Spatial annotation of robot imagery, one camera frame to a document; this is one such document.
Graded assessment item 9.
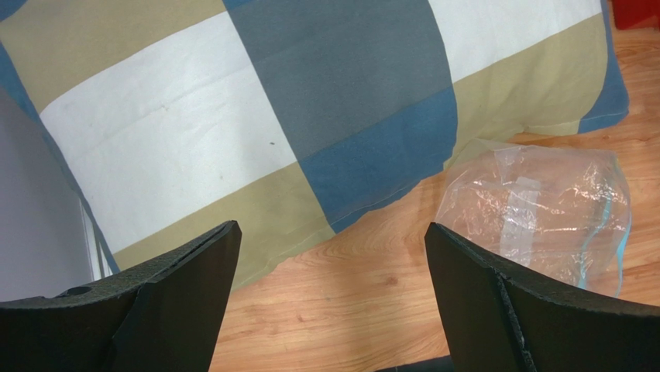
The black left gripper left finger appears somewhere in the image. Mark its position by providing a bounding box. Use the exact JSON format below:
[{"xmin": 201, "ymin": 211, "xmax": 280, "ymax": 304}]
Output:
[{"xmin": 1, "ymin": 221, "xmax": 242, "ymax": 371}]

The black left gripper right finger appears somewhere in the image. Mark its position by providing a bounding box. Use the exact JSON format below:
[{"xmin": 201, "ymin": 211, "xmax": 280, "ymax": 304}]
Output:
[{"xmin": 425, "ymin": 223, "xmax": 659, "ymax": 371}]

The clear zip top bag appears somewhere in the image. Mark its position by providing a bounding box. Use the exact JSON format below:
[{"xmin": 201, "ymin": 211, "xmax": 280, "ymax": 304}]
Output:
[{"xmin": 435, "ymin": 139, "xmax": 631, "ymax": 297}]

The checked blue beige pillow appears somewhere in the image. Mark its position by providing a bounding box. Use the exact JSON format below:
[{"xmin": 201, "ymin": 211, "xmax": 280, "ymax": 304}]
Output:
[{"xmin": 1, "ymin": 1, "xmax": 629, "ymax": 287}]

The red plastic fruit bin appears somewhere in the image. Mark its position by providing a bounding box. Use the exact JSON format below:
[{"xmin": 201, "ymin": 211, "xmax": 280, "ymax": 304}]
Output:
[{"xmin": 611, "ymin": 0, "xmax": 659, "ymax": 30}]

